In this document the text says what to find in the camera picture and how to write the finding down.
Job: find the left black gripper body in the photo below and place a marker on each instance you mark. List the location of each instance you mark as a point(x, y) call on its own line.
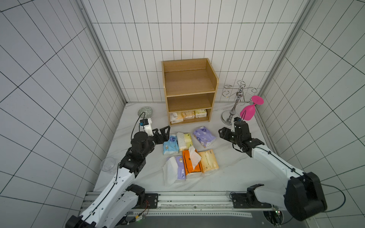
point(156, 138)

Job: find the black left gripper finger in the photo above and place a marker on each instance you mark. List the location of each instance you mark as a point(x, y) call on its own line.
point(164, 138)
point(165, 131)

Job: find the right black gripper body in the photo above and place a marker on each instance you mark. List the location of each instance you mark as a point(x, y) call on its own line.
point(232, 135)

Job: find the blue tissue pack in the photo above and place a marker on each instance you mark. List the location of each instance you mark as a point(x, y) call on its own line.
point(171, 146)

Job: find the white green tissue pack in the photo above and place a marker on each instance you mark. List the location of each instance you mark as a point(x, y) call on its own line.
point(184, 141)

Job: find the beige tissue pack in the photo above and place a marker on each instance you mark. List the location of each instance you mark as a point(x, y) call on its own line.
point(208, 162)

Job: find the purple white tissue pack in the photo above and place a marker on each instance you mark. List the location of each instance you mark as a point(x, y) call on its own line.
point(174, 171)

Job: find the orange tissue box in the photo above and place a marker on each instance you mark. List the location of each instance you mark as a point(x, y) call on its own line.
point(191, 160)

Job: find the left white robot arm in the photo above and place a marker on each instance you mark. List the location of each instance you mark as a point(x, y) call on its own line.
point(114, 188)

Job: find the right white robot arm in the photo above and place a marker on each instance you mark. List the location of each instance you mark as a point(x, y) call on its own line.
point(297, 192)

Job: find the wooden three-tier shelf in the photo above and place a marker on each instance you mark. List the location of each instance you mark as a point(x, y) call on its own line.
point(189, 85)

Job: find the pink plastic wine glass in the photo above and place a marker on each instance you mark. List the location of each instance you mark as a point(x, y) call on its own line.
point(249, 111)

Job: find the chrome glass holder stand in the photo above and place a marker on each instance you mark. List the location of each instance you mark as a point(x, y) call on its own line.
point(238, 93)

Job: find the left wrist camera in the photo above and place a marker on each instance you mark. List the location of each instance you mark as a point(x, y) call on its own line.
point(146, 126)

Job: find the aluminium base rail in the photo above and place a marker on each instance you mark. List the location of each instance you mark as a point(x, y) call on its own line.
point(190, 204)

